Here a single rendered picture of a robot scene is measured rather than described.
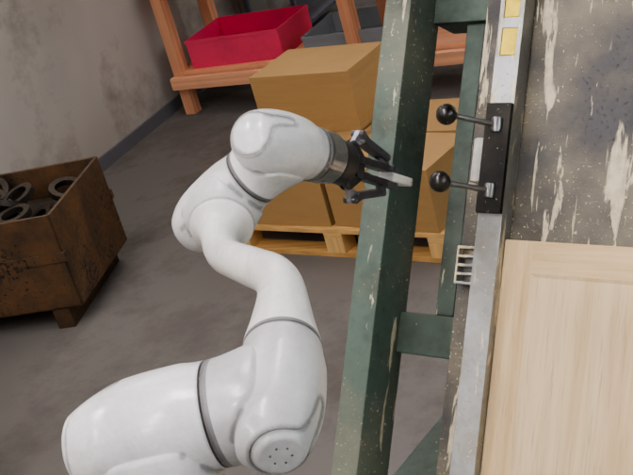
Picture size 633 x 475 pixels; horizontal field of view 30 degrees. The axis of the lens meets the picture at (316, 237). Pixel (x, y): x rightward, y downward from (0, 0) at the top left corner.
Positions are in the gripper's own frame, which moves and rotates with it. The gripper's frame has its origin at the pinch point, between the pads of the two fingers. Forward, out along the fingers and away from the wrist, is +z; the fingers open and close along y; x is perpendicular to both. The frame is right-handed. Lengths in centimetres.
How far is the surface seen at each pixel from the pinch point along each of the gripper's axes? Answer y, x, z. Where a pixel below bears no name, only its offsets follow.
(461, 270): 14.5, 7.3, 14.2
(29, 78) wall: -85, -411, 241
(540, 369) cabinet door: 30.5, 25.3, 14.0
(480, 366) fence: 31.2, 15.0, 11.6
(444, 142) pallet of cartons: -52, -141, 244
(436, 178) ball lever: -0.3, 8.8, -0.5
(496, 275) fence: 14.9, 15.9, 12.0
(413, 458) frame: 53, -12, 37
